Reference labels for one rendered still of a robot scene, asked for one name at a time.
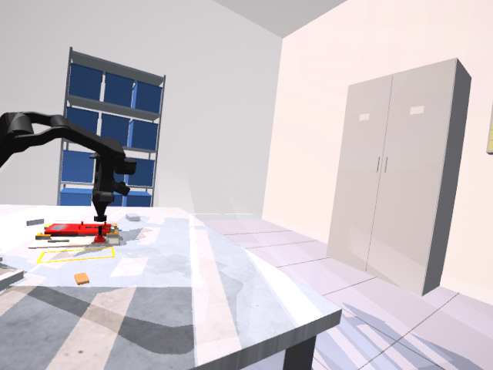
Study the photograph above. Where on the small orange block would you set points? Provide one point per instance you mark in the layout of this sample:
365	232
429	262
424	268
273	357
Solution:
81	278

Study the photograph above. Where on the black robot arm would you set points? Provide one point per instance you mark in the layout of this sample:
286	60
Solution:
17	135

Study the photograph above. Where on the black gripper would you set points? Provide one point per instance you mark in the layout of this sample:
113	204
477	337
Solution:
101	197

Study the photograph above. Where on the black wheel with silver rim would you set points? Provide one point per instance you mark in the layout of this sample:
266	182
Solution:
96	219

